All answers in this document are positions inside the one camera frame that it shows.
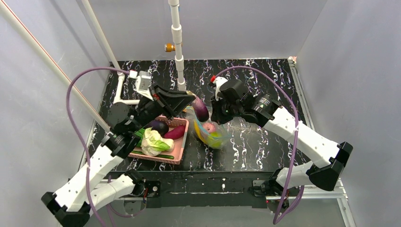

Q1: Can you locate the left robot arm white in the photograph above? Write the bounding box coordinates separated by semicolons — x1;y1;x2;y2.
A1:
41;85;195;227

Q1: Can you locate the white PVC pipe frame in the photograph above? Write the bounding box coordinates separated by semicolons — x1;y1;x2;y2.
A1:
0;0;188;132

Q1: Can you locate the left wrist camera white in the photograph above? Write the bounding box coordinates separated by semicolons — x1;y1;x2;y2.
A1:
129;70;153;101

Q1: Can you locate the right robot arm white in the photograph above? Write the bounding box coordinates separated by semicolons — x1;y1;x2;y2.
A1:
209;76;353;191

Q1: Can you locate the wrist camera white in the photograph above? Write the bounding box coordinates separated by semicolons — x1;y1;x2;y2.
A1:
209;75;228;101
129;70;153;101

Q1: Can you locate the white green cabbage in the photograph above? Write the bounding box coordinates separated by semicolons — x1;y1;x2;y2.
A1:
141;128;174;157

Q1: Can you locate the purple cable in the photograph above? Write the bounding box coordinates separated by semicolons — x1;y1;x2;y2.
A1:
214;66;305;226
66;66;148;227

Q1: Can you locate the green leafy vegetable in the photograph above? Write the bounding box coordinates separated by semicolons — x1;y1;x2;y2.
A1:
134;128;145;147

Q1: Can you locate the brass pipe fitting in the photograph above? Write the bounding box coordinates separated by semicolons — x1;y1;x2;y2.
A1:
164;43;175;52

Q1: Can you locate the pink plastic basket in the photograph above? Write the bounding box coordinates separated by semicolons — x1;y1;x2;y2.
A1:
128;115;189;165

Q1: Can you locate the red sweet potato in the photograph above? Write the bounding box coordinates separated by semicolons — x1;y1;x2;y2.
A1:
164;125;186;140

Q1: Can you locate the long purple eggplant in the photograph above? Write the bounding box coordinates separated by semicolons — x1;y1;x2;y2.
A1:
186;91;209;122

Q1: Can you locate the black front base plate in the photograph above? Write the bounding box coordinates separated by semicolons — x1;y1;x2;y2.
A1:
140;171;272;209

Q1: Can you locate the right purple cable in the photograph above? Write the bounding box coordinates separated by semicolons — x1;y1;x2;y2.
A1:
214;66;305;226

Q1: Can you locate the dark round eggplant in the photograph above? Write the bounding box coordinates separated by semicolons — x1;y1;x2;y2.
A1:
147;120;169;137

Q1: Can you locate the green pear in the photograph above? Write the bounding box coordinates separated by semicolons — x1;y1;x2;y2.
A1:
207;131;222;149

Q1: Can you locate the yellow banana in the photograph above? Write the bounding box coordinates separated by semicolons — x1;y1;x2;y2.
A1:
193;119;210;145

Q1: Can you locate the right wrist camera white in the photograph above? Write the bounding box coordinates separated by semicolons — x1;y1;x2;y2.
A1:
209;75;228;101

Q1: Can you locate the clear zip top bag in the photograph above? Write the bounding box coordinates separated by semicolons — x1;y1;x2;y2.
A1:
184;106;232;149

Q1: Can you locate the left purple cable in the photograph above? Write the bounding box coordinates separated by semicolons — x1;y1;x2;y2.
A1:
66;66;148;227

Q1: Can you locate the purple onion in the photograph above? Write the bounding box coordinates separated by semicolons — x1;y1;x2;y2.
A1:
202;122;217;134

